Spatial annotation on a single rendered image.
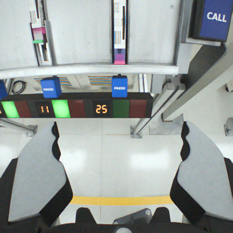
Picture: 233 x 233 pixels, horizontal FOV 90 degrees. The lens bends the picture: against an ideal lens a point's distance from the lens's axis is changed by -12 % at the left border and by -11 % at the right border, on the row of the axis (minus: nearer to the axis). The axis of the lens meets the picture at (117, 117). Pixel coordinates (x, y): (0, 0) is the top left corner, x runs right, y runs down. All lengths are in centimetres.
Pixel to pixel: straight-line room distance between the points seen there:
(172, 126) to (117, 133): 38
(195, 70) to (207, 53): 4
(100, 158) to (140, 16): 80
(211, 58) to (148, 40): 10
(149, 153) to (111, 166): 26
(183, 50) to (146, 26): 6
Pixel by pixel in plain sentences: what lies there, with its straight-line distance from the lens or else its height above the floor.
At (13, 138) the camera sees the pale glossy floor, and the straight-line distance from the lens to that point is 117.
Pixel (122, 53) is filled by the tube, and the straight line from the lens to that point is 19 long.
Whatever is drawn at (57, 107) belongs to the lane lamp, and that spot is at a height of 66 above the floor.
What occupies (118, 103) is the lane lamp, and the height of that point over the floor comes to 66.
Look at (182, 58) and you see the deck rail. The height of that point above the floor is 74.
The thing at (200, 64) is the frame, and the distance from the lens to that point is 27.
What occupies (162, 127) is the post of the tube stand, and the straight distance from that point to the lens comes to 94.
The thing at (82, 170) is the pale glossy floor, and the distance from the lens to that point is 91.
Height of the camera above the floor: 88
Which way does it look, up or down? 74 degrees down
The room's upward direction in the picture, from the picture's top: 1 degrees counter-clockwise
